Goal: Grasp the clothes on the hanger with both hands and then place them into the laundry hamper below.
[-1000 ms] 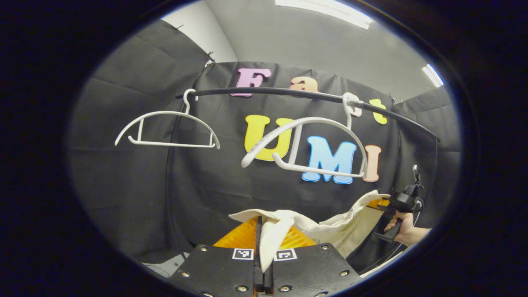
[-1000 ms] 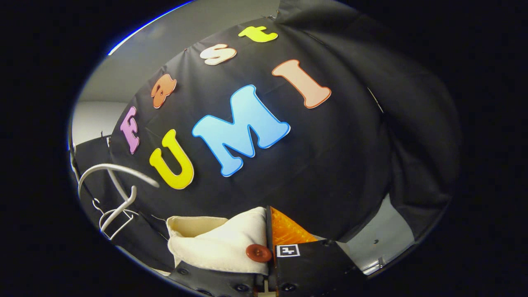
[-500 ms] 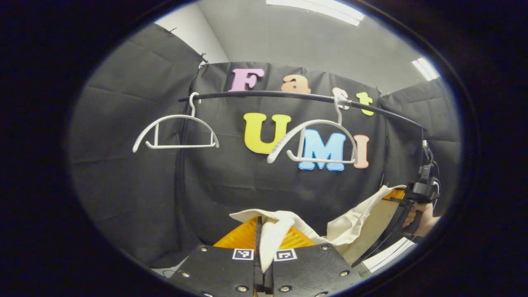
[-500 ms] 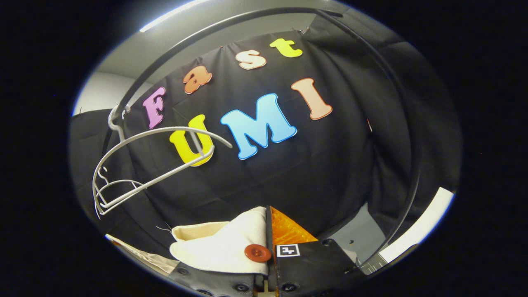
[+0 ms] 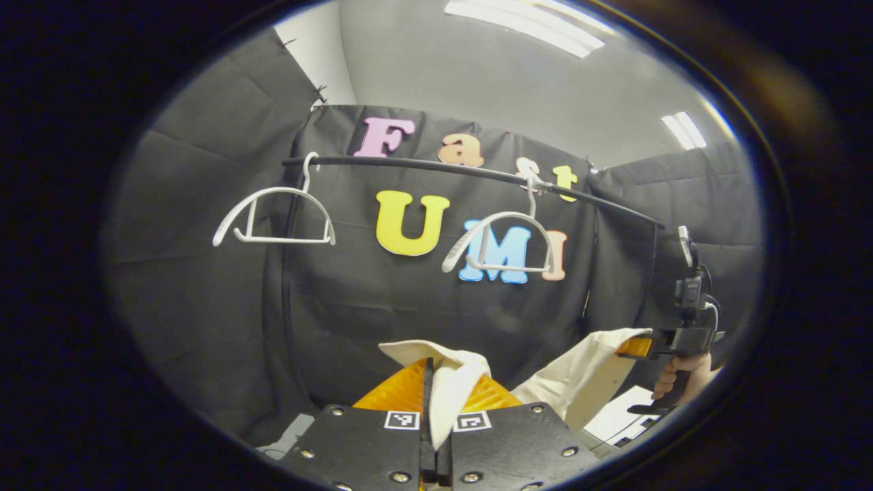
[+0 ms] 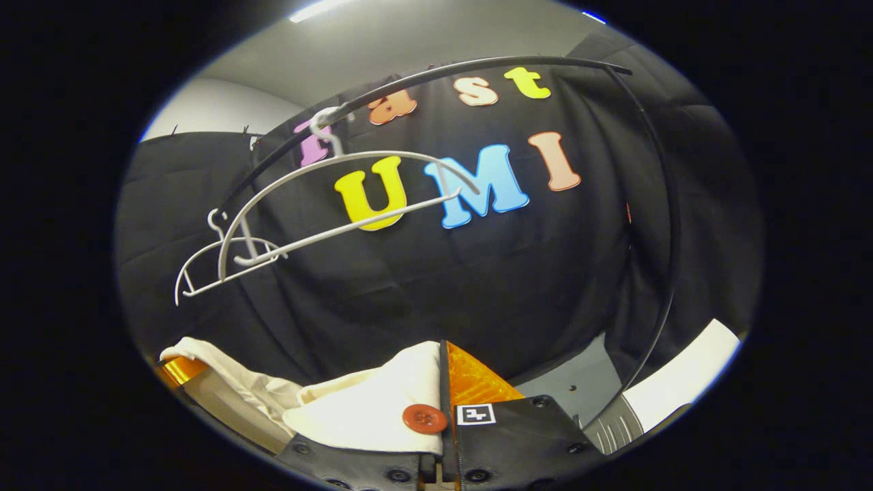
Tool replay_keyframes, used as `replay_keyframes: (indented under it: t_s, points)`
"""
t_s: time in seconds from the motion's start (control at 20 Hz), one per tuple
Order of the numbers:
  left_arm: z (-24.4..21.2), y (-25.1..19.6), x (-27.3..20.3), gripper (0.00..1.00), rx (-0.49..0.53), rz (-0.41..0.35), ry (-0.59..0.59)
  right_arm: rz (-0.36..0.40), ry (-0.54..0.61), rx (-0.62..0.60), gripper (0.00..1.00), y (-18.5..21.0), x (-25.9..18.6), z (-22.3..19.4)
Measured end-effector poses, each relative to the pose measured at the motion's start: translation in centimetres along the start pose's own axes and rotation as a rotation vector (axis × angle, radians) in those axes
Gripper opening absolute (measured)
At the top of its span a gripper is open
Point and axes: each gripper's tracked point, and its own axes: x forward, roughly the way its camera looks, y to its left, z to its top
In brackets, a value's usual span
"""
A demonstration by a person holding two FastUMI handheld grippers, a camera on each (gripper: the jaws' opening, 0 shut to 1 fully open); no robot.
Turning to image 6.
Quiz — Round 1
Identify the grey ribbed metal plate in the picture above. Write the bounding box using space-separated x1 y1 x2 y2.
583 396 645 454

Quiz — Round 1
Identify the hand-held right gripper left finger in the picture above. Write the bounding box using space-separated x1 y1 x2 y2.
278 340 449 491

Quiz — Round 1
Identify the white floor sheet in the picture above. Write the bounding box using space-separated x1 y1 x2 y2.
624 319 741 413

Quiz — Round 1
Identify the cream button shirt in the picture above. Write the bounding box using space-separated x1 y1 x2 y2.
160 338 445 456

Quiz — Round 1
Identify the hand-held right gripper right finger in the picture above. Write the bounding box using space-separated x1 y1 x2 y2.
447 340 609 491

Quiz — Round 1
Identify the small white clothes hanger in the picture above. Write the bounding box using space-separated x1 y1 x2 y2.
174 208 287 306

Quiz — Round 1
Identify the black clothes rack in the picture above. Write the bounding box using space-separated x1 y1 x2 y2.
218 56 683 437

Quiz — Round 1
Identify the large white clothes hanger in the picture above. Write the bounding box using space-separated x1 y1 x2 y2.
217 108 482 282

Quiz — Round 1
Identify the black backdrop cloth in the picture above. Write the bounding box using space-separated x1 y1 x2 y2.
116 31 765 389

